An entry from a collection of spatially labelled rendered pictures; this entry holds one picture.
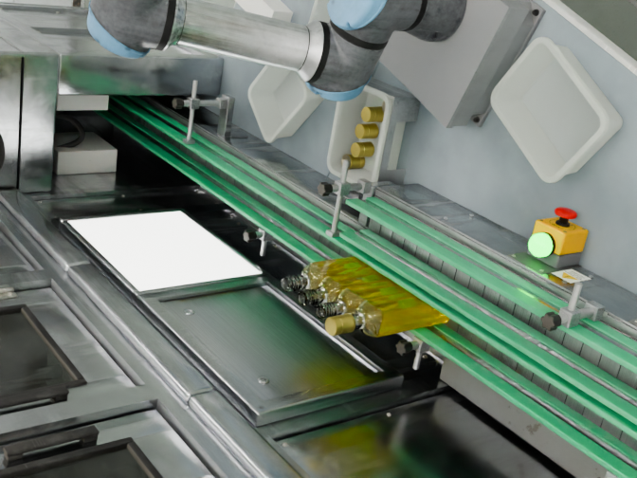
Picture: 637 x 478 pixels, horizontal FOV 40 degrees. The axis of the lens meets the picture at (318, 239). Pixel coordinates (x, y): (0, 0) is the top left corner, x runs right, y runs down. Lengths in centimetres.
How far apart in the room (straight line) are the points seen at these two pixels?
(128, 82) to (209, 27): 90
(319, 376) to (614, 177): 64
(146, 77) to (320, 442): 128
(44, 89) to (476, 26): 117
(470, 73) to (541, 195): 27
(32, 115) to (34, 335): 77
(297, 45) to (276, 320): 57
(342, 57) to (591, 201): 52
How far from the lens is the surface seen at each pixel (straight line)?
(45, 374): 168
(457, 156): 187
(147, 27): 155
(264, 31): 162
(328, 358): 173
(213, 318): 181
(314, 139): 224
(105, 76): 243
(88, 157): 262
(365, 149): 201
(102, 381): 165
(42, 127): 240
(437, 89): 176
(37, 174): 244
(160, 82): 251
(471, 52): 170
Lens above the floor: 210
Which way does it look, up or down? 37 degrees down
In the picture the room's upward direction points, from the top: 97 degrees counter-clockwise
